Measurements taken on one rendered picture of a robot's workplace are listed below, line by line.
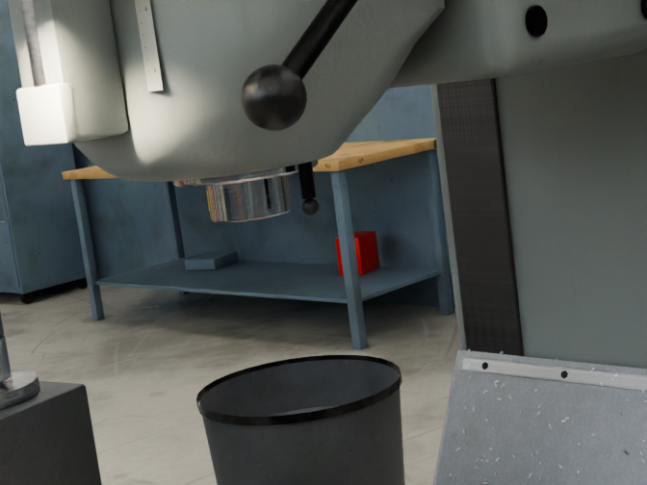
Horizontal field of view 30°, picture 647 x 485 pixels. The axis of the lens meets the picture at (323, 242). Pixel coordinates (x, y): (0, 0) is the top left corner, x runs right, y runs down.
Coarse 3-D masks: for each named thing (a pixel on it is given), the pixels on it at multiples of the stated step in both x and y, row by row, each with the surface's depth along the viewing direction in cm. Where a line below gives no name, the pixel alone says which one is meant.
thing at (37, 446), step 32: (32, 384) 102; (64, 384) 105; (0, 416) 98; (32, 416) 100; (64, 416) 103; (0, 448) 97; (32, 448) 100; (64, 448) 102; (0, 480) 97; (32, 480) 100; (64, 480) 102; (96, 480) 106
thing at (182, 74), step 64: (128, 0) 60; (192, 0) 58; (256, 0) 58; (320, 0) 61; (384, 0) 64; (128, 64) 61; (192, 64) 59; (256, 64) 59; (320, 64) 62; (384, 64) 66; (128, 128) 62; (192, 128) 60; (256, 128) 61; (320, 128) 65
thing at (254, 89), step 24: (336, 0) 57; (312, 24) 56; (336, 24) 57; (312, 48) 56; (264, 72) 54; (288, 72) 54; (264, 96) 53; (288, 96) 53; (264, 120) 54; (288, 120) 54
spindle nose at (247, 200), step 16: (208, 192) 69; (224, 192) 68; (240, 192) 68; (256, 192) 68; (272, 192) 69; (288, 192) 70; (224, 208) 68; (240, 208) 68; (256, 208) 68; (272, 208) 69; (288, 208) 70
